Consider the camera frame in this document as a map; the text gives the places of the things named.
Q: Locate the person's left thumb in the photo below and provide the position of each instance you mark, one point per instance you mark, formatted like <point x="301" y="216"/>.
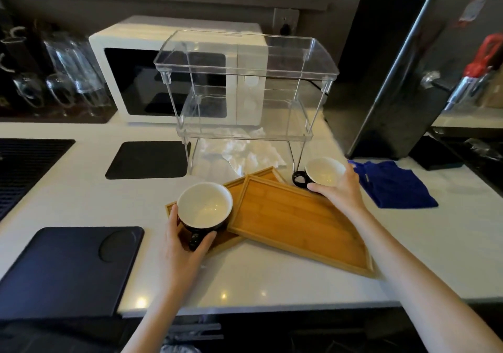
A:
<point x="205" y="243"/>

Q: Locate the black square mat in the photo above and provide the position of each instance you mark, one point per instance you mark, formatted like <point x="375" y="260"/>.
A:
<point x="147" y="160"/>

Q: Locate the white microwave oven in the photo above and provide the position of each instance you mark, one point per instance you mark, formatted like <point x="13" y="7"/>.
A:
<point x="129" y="81"/>

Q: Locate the clear glass mug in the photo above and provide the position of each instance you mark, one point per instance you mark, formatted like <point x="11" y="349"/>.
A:
<point x="28" y="91"/>
<point x="96" y="99"/>
<point x="61" y="91"/>

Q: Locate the dark cabinet front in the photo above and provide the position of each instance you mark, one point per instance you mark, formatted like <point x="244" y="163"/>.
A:
<point x="294" y="333"/>

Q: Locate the person's right thumb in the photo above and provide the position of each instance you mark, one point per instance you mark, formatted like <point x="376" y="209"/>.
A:
<point x="320" y="189"/>

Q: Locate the black ribbed drain mat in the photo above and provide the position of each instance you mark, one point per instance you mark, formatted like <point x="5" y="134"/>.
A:
<point x="27" y="168"/>

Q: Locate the person's left hand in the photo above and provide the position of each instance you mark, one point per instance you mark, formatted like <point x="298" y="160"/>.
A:
<point x="179" y="266"/>

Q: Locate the wooden tray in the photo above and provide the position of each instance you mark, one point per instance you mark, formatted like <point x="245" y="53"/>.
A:
<point x="235" y="191"/>
<point x="298" y="223"/>

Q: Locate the tall clear glass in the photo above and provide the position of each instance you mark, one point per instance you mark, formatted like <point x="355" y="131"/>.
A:
<point x="74" y="64"/>

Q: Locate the blue cloth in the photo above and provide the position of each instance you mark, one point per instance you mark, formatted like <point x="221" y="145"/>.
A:
<point x="393" y="185"/>

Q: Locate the small black cup white inside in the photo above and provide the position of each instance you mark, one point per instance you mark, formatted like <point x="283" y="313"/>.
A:
<point x="324" y="171"/>

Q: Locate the person's right forearm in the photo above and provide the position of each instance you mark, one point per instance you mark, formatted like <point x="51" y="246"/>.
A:
<point x="416" y="286"/>

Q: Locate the crumpled white cloth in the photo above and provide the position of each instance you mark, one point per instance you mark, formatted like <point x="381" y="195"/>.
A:
<point x="251" y="154"/>

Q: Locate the small black pad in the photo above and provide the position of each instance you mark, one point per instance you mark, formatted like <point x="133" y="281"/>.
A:
<point x="434" y="153"/>

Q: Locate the person's right hand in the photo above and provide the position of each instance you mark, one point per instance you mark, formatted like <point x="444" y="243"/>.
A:
<point x="346" y="197"/>

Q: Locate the wall power outlet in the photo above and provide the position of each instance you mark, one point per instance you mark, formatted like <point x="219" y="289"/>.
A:
<point x="285" y="20"/>

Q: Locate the person's left forearm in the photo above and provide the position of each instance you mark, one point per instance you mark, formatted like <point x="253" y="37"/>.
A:
<point x="157" y="325"/>

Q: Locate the clear acrylic two-tier shelf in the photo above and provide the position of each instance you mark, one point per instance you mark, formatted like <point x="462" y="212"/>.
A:
<point x="245" y="56"/>

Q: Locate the large black cup white inside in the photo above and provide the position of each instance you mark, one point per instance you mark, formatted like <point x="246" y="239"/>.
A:
<point x="204" y="207"/>

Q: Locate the tall black appliance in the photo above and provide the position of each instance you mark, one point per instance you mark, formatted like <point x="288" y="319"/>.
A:
<point x="377" y="69"/>

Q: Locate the black mat with round recess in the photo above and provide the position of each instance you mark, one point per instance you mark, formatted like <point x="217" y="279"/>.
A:
<point x="59" y="274"/>

